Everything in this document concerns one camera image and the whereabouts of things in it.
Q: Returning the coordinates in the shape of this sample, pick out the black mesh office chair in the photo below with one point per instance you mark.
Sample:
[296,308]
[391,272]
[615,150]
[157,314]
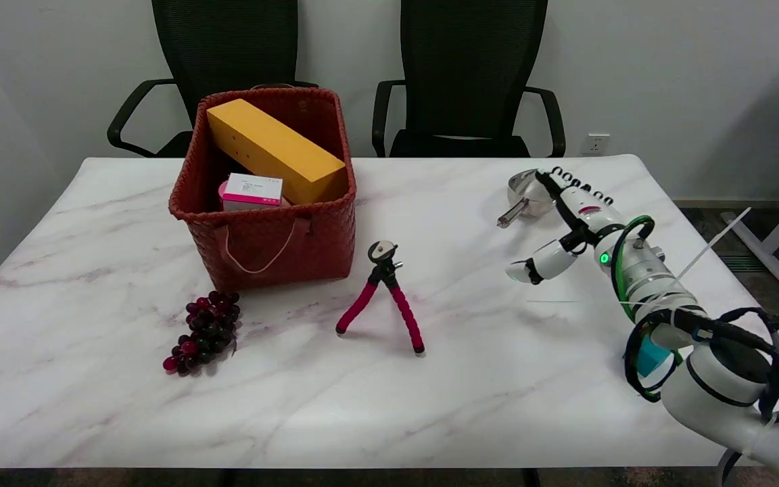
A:
[467,74]
[220,61]

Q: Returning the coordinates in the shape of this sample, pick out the long yellow cardboard box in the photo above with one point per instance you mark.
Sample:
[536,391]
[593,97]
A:
[274,149]

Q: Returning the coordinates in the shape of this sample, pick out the red woven basket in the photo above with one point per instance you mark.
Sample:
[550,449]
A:
[264,230]

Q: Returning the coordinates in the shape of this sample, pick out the white desk frame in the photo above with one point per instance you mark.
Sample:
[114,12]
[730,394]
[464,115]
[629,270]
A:
[778,243]

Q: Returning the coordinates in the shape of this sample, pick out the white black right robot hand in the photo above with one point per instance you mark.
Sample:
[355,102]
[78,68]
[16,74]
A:
[585,213]

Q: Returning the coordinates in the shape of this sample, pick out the silver metal scoop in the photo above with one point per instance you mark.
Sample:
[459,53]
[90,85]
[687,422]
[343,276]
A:
[526,195]

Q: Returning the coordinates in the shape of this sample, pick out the teal cube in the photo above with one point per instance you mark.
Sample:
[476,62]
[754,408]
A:
[648,358]

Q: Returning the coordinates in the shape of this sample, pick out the pink flexible tripod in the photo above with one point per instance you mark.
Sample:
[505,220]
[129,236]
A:
[385,292]

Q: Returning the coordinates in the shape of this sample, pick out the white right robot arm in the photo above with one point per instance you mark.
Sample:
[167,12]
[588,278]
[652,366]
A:
[694,352]

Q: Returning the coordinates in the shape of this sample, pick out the small white pink box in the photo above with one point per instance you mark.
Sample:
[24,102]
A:
[251,192]

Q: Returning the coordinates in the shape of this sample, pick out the dark purple grape bunch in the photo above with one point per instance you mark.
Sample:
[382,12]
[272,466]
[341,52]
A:
[205,331]

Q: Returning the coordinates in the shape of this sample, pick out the white wall socket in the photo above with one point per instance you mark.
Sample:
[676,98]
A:
[596,143]

